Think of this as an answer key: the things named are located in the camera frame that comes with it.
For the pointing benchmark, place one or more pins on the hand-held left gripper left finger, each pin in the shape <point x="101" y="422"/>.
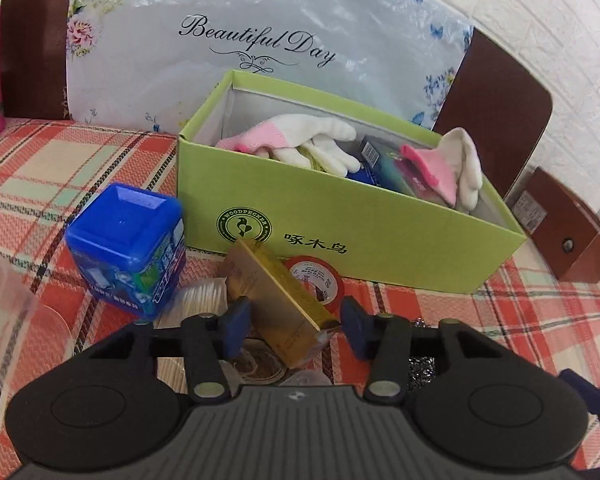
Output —
<point x="237" y="322"/>

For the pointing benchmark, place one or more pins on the blue plastic box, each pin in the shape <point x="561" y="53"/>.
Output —
<point x="120" y="240"/>

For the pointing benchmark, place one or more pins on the gold box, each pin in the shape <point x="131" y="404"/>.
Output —
<point x="280" y="295"/>

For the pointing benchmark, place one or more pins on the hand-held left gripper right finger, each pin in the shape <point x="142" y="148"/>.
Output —
<point x="355" y="330"/>

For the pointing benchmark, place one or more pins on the floral plastic bag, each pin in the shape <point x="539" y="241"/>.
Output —
<point x="260" y="10"/>

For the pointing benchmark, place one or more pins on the white glove pink cuff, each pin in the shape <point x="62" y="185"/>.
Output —
<point x="460" y="160"/>
<point x="290" y="132"/>

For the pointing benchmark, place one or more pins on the lime green cardboard box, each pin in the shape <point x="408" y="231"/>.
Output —
<point x="380" y="220"/>

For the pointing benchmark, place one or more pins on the brown wooden drawer box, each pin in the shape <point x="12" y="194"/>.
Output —
<point x="565" y="225"/>

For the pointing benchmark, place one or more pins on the cotton swab container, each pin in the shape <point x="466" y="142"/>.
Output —
<point x="205" y="295"/>

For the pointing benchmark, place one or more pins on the steel wool scourer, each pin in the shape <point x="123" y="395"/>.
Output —
<point x="422" y="324"/>

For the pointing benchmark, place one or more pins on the dark blue box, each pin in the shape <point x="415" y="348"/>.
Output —
<point x="375" y="157"/>

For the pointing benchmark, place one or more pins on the clear plastic cup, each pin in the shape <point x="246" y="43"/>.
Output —
<point x="15" y="300"/>

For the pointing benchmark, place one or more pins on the red tape roll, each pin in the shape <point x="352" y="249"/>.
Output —
<point x="312" y="272"/>

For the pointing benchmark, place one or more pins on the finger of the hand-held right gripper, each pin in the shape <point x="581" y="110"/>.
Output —
<point x="585" y="390"/>

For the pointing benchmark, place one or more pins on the checked tablecloth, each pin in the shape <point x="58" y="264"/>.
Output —
<point x="55" y="160"/>

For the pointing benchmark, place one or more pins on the brown chair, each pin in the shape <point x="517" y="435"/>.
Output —
<point x="495" y="105"/>

